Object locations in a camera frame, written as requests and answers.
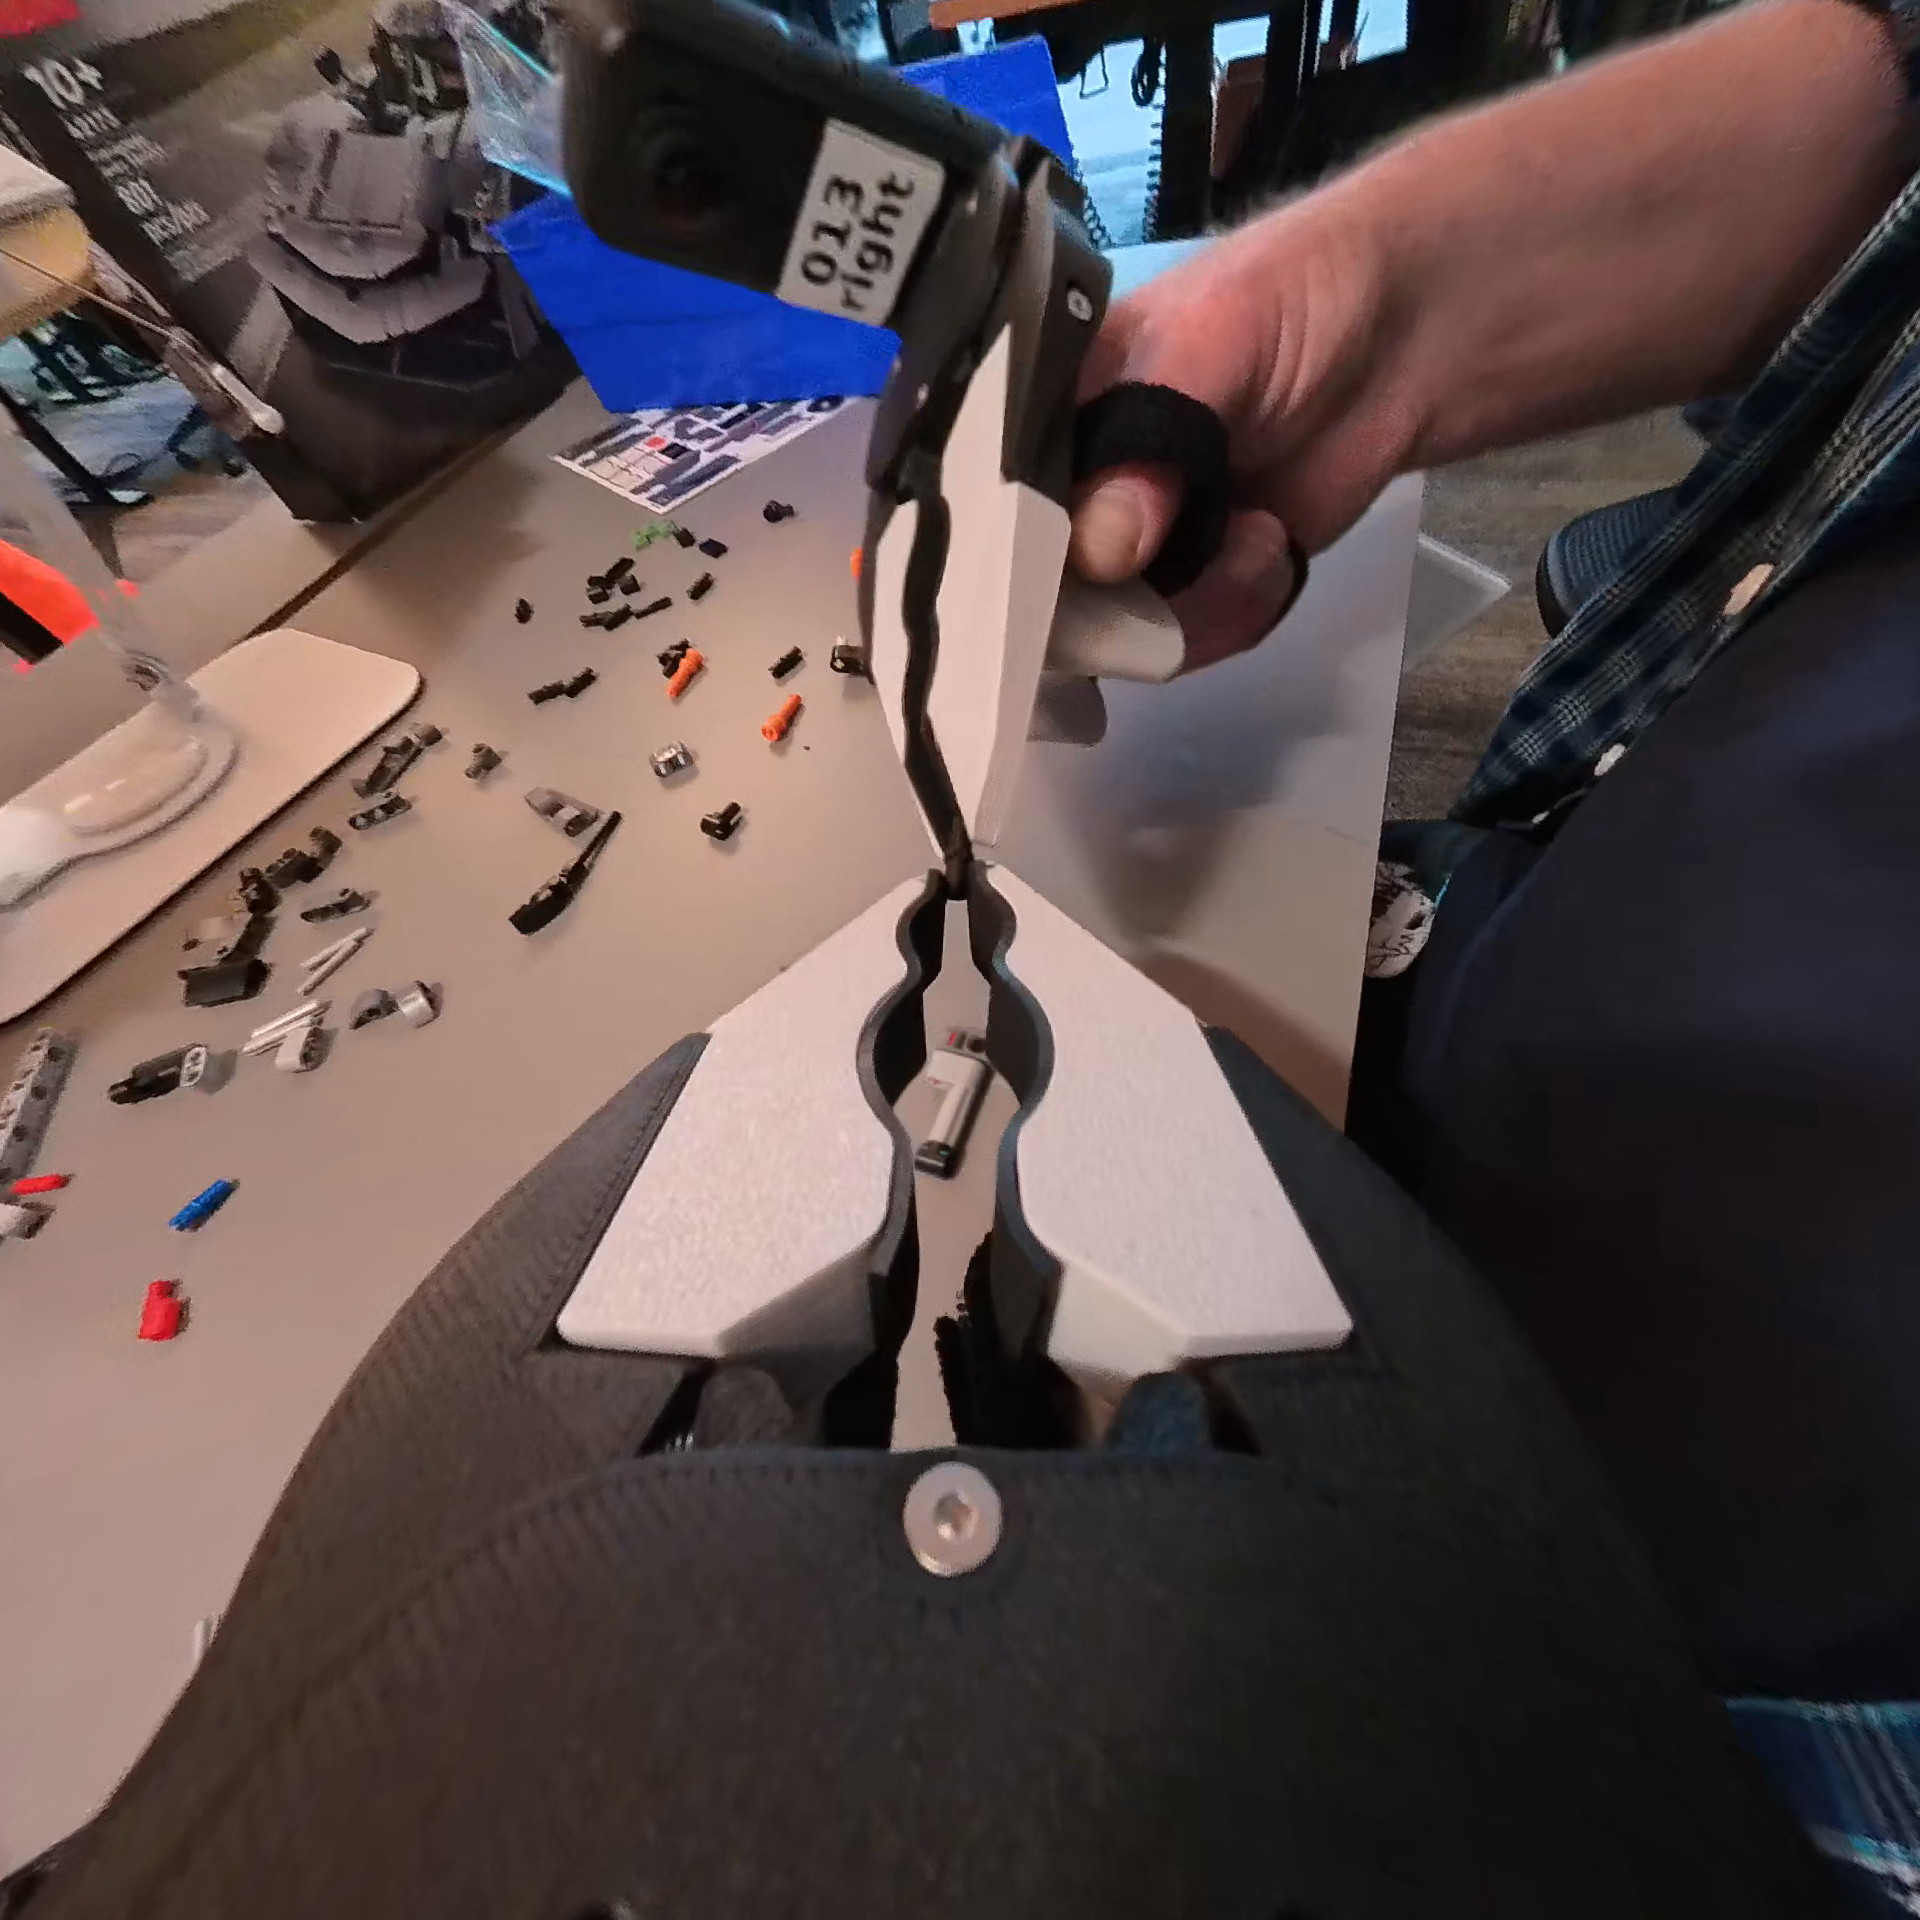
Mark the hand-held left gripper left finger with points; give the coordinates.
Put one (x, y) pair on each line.
(735, 1184)

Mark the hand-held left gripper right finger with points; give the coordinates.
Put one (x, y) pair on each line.
(1172, 1184)

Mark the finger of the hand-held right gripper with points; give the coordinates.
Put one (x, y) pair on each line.
(893, 645)
(997, 599)

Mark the grey lego shock absorber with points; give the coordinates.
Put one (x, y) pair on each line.
(949, 1103)

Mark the person's right forearm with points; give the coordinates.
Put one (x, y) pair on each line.
(1621, 224)

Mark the lego sticker sheet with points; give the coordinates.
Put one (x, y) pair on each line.
(675, 458)

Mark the scattered small lego pieces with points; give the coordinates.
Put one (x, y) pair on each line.
(547, 902)

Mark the black lego set box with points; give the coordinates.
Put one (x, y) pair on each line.
(377, 299)

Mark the blue lego pin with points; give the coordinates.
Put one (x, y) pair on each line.
(202, 1205)

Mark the red lego connector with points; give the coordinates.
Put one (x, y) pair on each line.
(163, 1313)

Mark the red white lego piece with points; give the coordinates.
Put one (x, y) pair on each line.
(38, 1184)

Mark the short grey lego liftarm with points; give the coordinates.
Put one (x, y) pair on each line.
(38, 1103)

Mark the person's right hand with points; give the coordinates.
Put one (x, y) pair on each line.
(1321, 390)

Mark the blue storage bin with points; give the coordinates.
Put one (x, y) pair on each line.
(675, 329)

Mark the clear plastic bag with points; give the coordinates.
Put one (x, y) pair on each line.
(505, 105)

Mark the dark navy shirt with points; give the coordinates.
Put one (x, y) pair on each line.
(1651, 1126)

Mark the silver monitor stand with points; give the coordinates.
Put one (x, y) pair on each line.
(300, 704)

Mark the orange red object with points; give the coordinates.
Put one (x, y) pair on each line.
(53, 599)

